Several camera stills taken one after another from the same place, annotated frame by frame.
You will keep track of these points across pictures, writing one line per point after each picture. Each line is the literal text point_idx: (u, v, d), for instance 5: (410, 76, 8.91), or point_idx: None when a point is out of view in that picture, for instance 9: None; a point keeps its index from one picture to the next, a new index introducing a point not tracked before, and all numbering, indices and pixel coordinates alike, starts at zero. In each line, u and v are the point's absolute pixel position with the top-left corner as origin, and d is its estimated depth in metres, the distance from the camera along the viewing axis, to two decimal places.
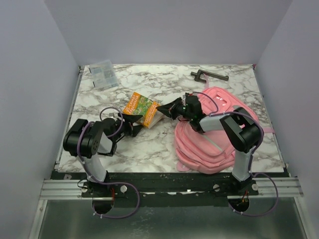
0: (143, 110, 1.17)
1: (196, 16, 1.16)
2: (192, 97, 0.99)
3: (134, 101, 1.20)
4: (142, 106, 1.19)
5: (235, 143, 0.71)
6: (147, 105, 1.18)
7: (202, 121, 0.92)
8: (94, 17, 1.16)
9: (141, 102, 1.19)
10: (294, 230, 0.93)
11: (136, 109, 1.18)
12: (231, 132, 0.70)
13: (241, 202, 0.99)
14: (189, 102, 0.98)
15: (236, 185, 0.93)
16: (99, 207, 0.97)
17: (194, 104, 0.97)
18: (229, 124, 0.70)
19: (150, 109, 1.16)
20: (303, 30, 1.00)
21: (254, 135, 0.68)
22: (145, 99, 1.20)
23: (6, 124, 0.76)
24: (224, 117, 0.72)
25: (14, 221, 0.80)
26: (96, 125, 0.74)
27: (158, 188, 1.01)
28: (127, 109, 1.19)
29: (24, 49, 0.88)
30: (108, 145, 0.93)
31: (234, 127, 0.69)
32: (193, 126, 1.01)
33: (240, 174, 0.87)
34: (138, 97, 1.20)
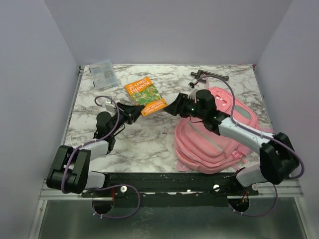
0: (146, 97, 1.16)
1: (196, 17, 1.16)
2: (204, 92, 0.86)
3: (143, 85, 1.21)
4: (148, 94, 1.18)
5: (270, 175, 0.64)
6: (154, 96, 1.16)
7: (221, 125, 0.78)
8: (94, 18, 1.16)
9: (149, 91, 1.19)
10: (295, 230, 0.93)
11: (140, 92, 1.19)
12: (271, 166, 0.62)
13: (241, 202, 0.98)
14: (202, 97, 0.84)
15: (236, 186, 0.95)
16: (99, 207, 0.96)
17: (207, 99, 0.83)
18: (272, 158, 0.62)
19: (155, 100, 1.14)
20: (302, 30, 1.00)
21: (292, 169, 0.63)
22: (155, 90, 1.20)
23: (6, 123, 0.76)
24: (266, 148, 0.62)
25: (14, 221, 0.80)
26: (80, 155, 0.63)
27: (158, 188, 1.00)
28: (131, 87, 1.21)
29: (24, 49, 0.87)
30: (104, 145, 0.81)
31: (276, 161, 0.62)
32: (208, 126, 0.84)
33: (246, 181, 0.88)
34: (149, 84, 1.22)
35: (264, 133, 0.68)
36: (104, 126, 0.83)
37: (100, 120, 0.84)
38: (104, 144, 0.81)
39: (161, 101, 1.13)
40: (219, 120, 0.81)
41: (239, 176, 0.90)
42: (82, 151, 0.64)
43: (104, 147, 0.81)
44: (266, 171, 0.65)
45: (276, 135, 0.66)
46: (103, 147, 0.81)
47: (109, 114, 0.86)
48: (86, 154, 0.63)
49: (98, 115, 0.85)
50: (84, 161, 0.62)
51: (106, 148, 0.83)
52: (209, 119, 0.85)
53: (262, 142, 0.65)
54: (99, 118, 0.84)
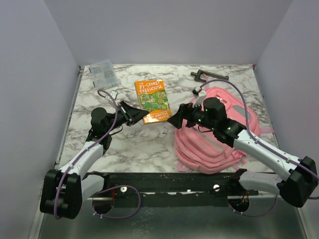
0: (154, 103, 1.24)
1: (196, 17, 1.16)
2: (210, 102, 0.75)
3: (153, 90, 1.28)
4: (157, 100, 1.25)
5: (289, 197, 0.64)
6: (161, 104, 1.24)
7: (239, 140, 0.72)
8: (94, 18, 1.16)
9: (158, 96, 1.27)
10: (295, 230, 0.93)
11: (148, 95, 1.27)
12: (297, 192, 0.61)
13: (241, 202, 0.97)
14: (211, 107, 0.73)
15: (236, 186, 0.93)
16: (99, 207, 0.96)
17: (217, 109, 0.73)
18: (300, 186, 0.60)
19: (160, 109, 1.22)
20: (302, 30, 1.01)
21: (311, 191, 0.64)
22: (165, 96, 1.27)
23: (6, 124, 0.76)
24: (295, 177, 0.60)
25: (14, 222, 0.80)
26: (69, 184, 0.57)
27: (158, 188, 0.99)
28: (141, 86, 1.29)
29: (24, 49, 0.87)
30: (97, 150, 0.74)
31: (302, 189, 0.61)
32: (220, 138, 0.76)
33: (249, 186, 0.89)
34: (161, 89, 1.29)
35: (290, 158, 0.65)
36: (100, 122, 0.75)
37: (96, 117, 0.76)
38: (98, 148, 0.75)
39: (167, 112, 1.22)
40: (233, 130, 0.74)
41: (241, 180, 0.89)
42: (72, 178, 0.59)
43: (99, 150, 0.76)
44: (287, 194, 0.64)
45: (302, 160, 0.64)
46: (97, 150, 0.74)
47: (105, 110, 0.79)
48: (75, 182, 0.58)
49: (93, 111, 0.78)
50: (73, 189, 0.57)
51: (101, 149, 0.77)
52: (219, 131, 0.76)
53: (289, 169, 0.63)
54: (94, 115, 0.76)
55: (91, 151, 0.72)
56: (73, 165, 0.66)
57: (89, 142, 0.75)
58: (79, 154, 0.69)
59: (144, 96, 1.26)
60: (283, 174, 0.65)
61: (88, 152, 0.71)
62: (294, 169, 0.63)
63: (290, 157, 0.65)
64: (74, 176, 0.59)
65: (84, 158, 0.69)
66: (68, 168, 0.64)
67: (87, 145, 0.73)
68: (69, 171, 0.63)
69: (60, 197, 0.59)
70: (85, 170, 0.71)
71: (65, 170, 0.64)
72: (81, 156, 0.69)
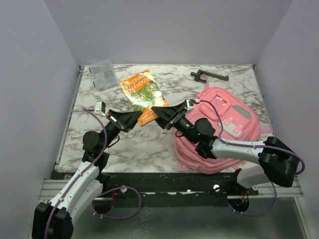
0: (145, 99, 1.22)
1: (196, 17, 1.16)
2: (205, 128, 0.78)
3: (141, 84, 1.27)
4: (147, 95, 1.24)
5: (276, 179, 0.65)
6: (154, 97, 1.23)
7: (214, 150, 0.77)
8: (94, 18, 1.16)
9: (148, 90, 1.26)
10: (295, 230, 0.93)
11: (137, 92, 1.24)
12: (276, 172, 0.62)
13: (241, 202, 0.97)
14: (205, 133, 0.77)
15: (238, 189, 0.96)
16: (99, 207, 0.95)
17: (210, 136, 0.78)
18: (274, 165, 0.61)
19: (154, 104, 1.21)
20: (302, 30, 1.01)
21: (293, 167, 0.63)
22: (154, 89, 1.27)
23: (7, 124, 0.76)
24: (264, 157, 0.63)
25: (14, 222, 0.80)
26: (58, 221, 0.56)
27: (158, 188, 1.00)
28: (126, 85, 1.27)
29: (24, 50, 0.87)
30: (92, 173, 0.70)
31: (277, 166, 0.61)
32: (201, 153, 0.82)
33: (248, 184, 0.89)
34: (147, 81, 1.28)
35: (255, 143, 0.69)
36: (93, 149, 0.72)
37: (88, 142, 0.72)
38: (93, 171, 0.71)
39: (163, 105, 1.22)
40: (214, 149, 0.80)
41: (239, 180, 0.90)
42: (61, 212, 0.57)
43: (94, 173, 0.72)
44: (275, 179, 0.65)
45: (266, 140, 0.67)
46: (92, 174, 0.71)
47: (97, 134, 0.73)
48: (64, 218, 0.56)
49: (84, 136, 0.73)
50: (63, 224, 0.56)
51: (96, 173, 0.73)
52: (201, 149, 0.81)
53: (257, 153, 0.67)
54: (85, 141, 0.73)
55: (85, 176, 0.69)
56: (64, 196, 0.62)
57: (84, 165, 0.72)
58: (72, 181, 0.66)
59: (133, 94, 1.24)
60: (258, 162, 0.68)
61: (81, 178, 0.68)
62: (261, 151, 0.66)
63: (254, 142, 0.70)
64: (63, 211, 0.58)
65: (75, 187, 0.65)
66: (57, 202, 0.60)
67: (81, 169, 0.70)
68: (59, 205, 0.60)
69: (51, 227, 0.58)
70: (79, 197, 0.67)
71: (54, 203, 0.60)
72: (74, 183, 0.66)
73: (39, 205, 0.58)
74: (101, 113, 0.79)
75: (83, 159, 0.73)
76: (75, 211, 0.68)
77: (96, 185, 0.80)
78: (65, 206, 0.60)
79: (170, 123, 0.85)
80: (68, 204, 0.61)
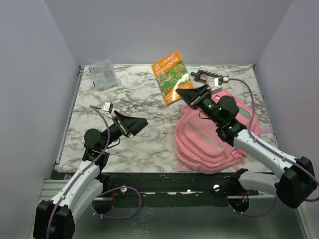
0: (172, 79, 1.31)
1: (196, 17, 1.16)
2: (230, 103, 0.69)
3: (169, 64, 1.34)
4: (174, 75, 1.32)
5: (285, 195, 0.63)
6: (180, 78, 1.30)
7: (238, 138, 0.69)
8: (94, 18, 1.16)
9: (175, 70, 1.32)
10: (294, 231, 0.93)
11: (166, 73, 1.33)
12: (293, 191, 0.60)
13: (241, 202, 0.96)
14: (226, 108, 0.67)
15: (236, 185, 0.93)
16: (99, 207, 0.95)
17: (232, 113, 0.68)
18: (294, 185, 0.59)
19: (179, 84, 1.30)
20: (302, 30, 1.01)
21: (307, 191, 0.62)
22: (182, 69, 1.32)
23: (6, 124, 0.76)
24: (290, 174, 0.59)
25: (14, 222, 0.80)
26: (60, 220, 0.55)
27: (158, 188, 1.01)
28: (157, 67, 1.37)
29: (24, 50, 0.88)
30: (93, 172, 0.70)
31: (296, 186, 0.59)
32: (220, 135, 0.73)
33: (249, 186, 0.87)
34: (175, 62, 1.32)
35: (287, 156, 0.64)
36: (93, 146, 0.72)
37: (89, 140, 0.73)
38: (94, 169, 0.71)
39: (187, 85, 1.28)
40: (235, 131, 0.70)
41: (242, 179, 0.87)
42: (63, 210, 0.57)
43: (95, 172, 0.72)
44: (283, 193, 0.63)
45: (299, 159, 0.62)
46: (93, 172, 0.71)
47: (98, 131, 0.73)
48: (67, 215, 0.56)
49: (85, 133, 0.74)
50: (65, 223, 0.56)
51: (96, 172, 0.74)
52: (223, 130, 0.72)
53: (284, 167, 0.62)
54: (87, 139, 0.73)
55: (86, 174, 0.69)
56: (66, 194, 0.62)
57: (84, 164, 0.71)
58: (73, 179, 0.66)
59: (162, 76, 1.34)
60: (278, 173, 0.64)
61: (83, 177, 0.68)
62: (289, 167, 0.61)
63: (286, 155, 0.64)
64: (65, 208, 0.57)
65: (76, 185, 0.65)
66: (59, 199, 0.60)
67: (82, 168, 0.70)
68: (60, 202, 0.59)
69: (52, 225, 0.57)
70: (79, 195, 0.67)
71: (56, 201, 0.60)
72: (74, 181, 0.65)
73: (41, 203, 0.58)
74: (108, 113, 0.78)
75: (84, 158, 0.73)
76: (77, 210, 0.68)
77: (96, 185, 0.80)
78: (67, 203, 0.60)
79: (192, 103, 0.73)
80: (70, 202, 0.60)
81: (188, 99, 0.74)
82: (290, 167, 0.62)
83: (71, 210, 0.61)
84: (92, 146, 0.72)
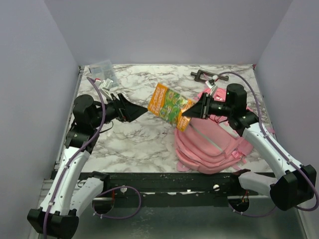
0: (173, 110, 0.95)
1: (196, 16, 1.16)
2: (236, 86, 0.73)
3: (160, 96, 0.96)
4: (172, 104, 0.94)
5: (277, 196, 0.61)
6: (178, 102, 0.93)
7: (248, 130, 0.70)
8: (94, 18, 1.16)
9: (169, 98, 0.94)
10: (295, 231, 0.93)
11: (163, 107, 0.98)
12: (286, 195, 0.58)
13: (241, 202, 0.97)
14: (233, 91, 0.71)
15: (234, 183, 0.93)
16: (99, 207, 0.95)
17: (238, 95, 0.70)
18: (291, 189, 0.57)
19: (182, 108, 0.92)
20: (302, 29, 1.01)
21: (302, 198, 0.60)
22: (174, 95, 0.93)
23: (7, 124, 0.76)
24: (289, 178, 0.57)
25: (13, 222, 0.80)
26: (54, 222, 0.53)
27: (158, 188, 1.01)
28: (152, 107, 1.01)
29: (24, 51, 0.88)
30: (79, 162, 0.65)
31: (292, 192, 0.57)
32: (233, 124, 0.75)
33: (247, 186, 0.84)
34: (164, 93, 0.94)
35: (293, 161, 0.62)
36: (84, 111, 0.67)
37: (80, 104, 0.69)
38: (80, 158, 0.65)
39: (189, 104, 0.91)
40: (247, 120, 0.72)
41: (241, 178, 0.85)
42: (55, 217, 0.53)
43: (82, 160, 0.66)
44: (277, 194, 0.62)
45: (303, 167, 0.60)
46: (79, 162, 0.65)
47: (91, 97, 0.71)
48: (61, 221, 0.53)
49: (77, 99, 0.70)
50: (62, 226, 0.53)
51: (85, 156, 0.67)
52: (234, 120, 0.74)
53: (286, 170, 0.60)
54: (78, 103, 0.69)
55: (72, 167, 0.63)
56: (54, 199, 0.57)
57: (71, 152, 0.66)
58: (59, 179, 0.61)
59: (162, 112, 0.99)
60: (279, 174, 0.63)
61: (69, 171, 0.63)
62: (291, 171, 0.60)
63: (292, 160, 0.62)
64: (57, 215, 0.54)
65: (64, 185, 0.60)
66: (48, 207, 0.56)
67: (67, 159, 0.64)
68: (50, 210, 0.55)
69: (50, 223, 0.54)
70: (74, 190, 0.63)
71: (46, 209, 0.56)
72: (61, 181, 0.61)
73: (30, 211, 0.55)
74: (107, 92, 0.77)
75: (67, 143, 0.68)
76: (79, 204, 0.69)
77: (97, 183, 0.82)
78: (59, 208, 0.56)
79: (205, 114, 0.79)
80: (60, 206, 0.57)
81: (198, 113, 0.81)
82: (292, 171, 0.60)
83: (66, 211, 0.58)
84: (82, 111, 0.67)
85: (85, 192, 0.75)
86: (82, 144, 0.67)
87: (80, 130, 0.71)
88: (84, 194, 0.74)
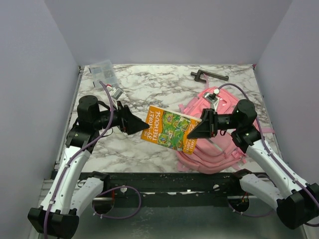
0: (176, 134, 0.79)
1: (196, 17, 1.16)
2: (246, 105, 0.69)
3: (155, 120, 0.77)
4: (173, 127, 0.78)
5: (284, 214, 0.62)
6: (180, 125, 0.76)
7: (252, 148, 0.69)
8: (94, 18, 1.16)
9: (168, 122, 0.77)
10: (295, 231, 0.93)
11: (162, 132, 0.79)
12: (293, 214, 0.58)
13: (241, 202, 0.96)
14: (243, 111, 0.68)
15: (235, 183, 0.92)
16: (99, 207, 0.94)
17: (248, 116, 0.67)
18: (298, 208, 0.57)
19: (186, 130, 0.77)
20: (302, 30, 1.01)
21: (309, 217, 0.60)
22: (174, 117, 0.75)
23: (7, 124, 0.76)
24: (295, 197, 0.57)
25: (14, 222, 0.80)
26: (55, 220, 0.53)
27: (157, 188, 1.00)
28: (148, 134, 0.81)
29: (24, 51, 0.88)
30: (80, 161, 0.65)
31: (298, 212, 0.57)
32: (235, 139, 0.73)
33: (248, 191, 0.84)
34: (161, 116, 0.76)
35: (298, 179, 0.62)
36: (88, 110, 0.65)
37: (84, 104, 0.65)
38: (81, 157, 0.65)
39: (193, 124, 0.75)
40: (251, 136, 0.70)
41: (242, 181, 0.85)
42: (57, 216, 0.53)
43: (84, 159, 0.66)
44: (283, 213, 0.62)
45: (309, 184, 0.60)
46: (80, 162, 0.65)
47: (96, 97, 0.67)
48: (62, 221, 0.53)
49: (82, 97, 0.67)
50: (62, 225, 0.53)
51: (85, 157, 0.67)
52: (238, 135, 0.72)
53: (292, 189, 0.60)
54: (82, 102, 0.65)
55: (73, 166, 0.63)
56: (54, 197, 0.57)
57: (72, 152, 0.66)
58: (60, 178, 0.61)
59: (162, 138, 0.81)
60: (284, 193, 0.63)
61: (70, 170, 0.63)
62: (297, 190, 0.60)
63: (298, 178, 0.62)
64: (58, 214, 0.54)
65: (64, 184, 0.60)
66: (48, 205, 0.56)
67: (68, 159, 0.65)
68: (51, 208, 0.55)
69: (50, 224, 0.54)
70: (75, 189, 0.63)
71: (46, 207, 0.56)
72: (62, 180, 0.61)
73: (31, 210, 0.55)
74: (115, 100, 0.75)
75: (68, 142, 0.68)
76: (79, 203, 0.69)
77: (97, 182, 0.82)
78: (59, 207, 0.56)
79: (214, 133, 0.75)
80: (61, 205, 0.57)
81: (205, 132, 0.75)
82: (298, 190, 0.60)
83: (66, 210, 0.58)
84: (86, 109, 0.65)
85: (85, 192, 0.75)
86: (82, 144, 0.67)
87: (82, 130, 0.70)
88: (84, 193, 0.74)
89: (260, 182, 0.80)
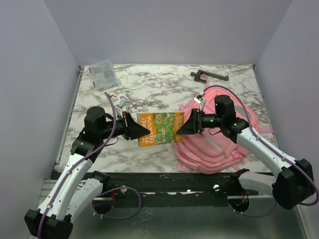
0: (168, 130, 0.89)
1: (196, 16, 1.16)
2: (223, 96, 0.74)
3: (148, 124, 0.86)
4: (164, 125, 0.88)
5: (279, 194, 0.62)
6: (168, 120, 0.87)
7: (241, 135, 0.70)
8: (94, 18, 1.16)
9: (159, 122, 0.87)
10: (294, 231, 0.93)
11: (157, 133, 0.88)
12: (287, 192, 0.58)
13: (241, 202, 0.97)
14: (220, 101, 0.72)
15: (235, 184, 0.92)
16: (99, 207, 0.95)
17: (226, 104, 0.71)
18: (290, 185, 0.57)
19: (174, 123, 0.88)
20: (302, 30, 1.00)
21: (304, 194, 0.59)
22: (163, 115, 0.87)
23: (6, 124, 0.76)
24: (286, 174, 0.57)
25: (13, 222, 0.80)
26: (48, 227, 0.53)
27: (158, 189, 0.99)
28: (146, 140, 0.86)
29: (24, 51, 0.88)
30: (82, 169, 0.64)
31: (292, 188, 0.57)
32: (225, 132, 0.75)
33: (247, 185, 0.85)
34: (152, 119, 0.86)
35: (287, 157, 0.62)
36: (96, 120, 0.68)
37: (92, 114, 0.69)
38: (83, 165, 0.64)
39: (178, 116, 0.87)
40: (239, 127, 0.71)
41: (241, 178, 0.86)
42: (52, 221, 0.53)
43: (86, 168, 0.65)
44: (279, 193, 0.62)
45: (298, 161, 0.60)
46: (82, 170, 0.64)
47: (104, 109, 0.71)
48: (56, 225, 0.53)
49: (90, 108, 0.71)
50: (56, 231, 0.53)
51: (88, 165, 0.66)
52: (226, 127, 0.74)
53: (282, 166, 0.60)
54: (90, 113, 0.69)
55: (75, 173, 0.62)
56: (52, 202, 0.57)
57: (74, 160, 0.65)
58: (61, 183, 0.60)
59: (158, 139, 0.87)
60: (276, 172, 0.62)
61: (71, 177, 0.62)
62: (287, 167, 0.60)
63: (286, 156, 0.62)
64: (54, 219, 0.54)
65: (64, 189, 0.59)
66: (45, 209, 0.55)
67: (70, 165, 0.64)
68: (47, 212, 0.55)
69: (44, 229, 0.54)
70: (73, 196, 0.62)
71: (43, 210, 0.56)
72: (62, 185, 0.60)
73: (28, 212, 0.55)
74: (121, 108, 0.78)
75: (73, 150, 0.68)
76: (75, 208, 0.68)
77: (96, 185, 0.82)
78: (54, 213, 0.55)
79: (199, 129, 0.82)
80: (58, 210, 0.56)
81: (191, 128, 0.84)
82: (288, 167, 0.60)
83: (61, 217, 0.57)
84: (93, 120, 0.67)
85: (82, 195, 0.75)
86: (87, 153, 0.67)
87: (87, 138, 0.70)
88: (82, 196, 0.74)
89: (257, 177, 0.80)
